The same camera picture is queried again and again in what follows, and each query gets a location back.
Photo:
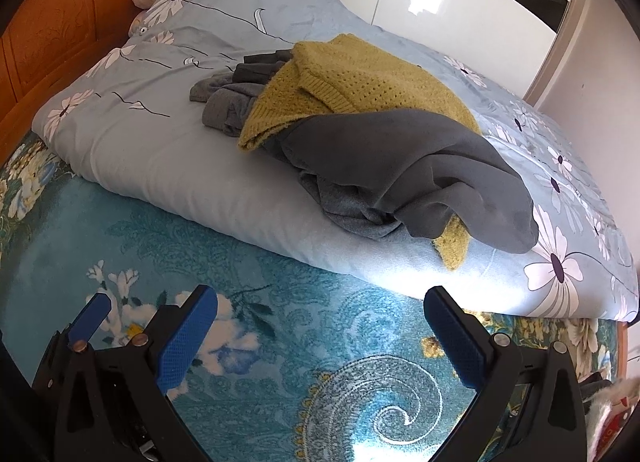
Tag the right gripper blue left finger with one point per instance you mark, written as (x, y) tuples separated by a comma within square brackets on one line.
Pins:
[(183, 329)]

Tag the light blue floral duvet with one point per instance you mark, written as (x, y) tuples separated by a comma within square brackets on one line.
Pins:
[(128, 125)]

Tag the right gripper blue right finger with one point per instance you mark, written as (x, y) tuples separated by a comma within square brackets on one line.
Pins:
[(462, 344)]

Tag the teal floral bed blanket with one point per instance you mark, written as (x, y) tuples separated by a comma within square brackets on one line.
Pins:
[(301, 364)]

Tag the dark grey garment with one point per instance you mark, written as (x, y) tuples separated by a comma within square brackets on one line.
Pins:
[(410, 166)]

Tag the orange wooden headboard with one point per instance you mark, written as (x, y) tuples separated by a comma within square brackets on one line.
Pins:
[(47, 44)]

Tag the mustard yellow knit sweater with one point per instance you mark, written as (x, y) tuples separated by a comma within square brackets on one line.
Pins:
[(350, 76)]

